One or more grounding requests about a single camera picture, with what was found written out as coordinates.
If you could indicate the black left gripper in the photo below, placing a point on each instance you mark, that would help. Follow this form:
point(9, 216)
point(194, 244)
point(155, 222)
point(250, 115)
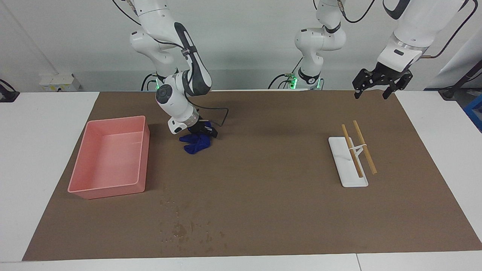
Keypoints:
point(389, 74)

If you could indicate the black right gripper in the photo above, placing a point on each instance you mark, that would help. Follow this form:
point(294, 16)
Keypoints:
point(197, 128)

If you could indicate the dark blue towel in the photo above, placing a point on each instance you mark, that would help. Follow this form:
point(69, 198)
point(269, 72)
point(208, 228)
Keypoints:
point(196, 145)

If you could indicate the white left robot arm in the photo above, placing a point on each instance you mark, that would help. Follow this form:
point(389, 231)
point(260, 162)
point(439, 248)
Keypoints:
point(320, 41)

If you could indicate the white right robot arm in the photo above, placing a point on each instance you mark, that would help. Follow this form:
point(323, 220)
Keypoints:
point(177, 101)

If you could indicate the white towel rack tray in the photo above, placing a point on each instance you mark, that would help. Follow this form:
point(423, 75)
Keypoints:
point(350, 178)

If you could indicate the brown table mat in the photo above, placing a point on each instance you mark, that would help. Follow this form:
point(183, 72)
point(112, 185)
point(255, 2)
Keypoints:
point(244, 169)

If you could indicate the black stand leg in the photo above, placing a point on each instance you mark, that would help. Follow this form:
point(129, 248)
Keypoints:
point(448, 93)

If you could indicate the wooden rack rod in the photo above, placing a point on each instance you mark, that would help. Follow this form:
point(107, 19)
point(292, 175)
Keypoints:
point(364, 146)
point(352, 150)

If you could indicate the pink plastic bin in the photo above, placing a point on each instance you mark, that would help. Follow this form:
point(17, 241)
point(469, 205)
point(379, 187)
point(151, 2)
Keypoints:
point(109, 162)

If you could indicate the white power strip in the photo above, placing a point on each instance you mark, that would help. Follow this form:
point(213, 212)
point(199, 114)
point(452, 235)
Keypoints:
point(56, 81)

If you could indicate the black clamp device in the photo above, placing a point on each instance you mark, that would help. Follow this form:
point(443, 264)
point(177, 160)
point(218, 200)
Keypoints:
point(7, 96)

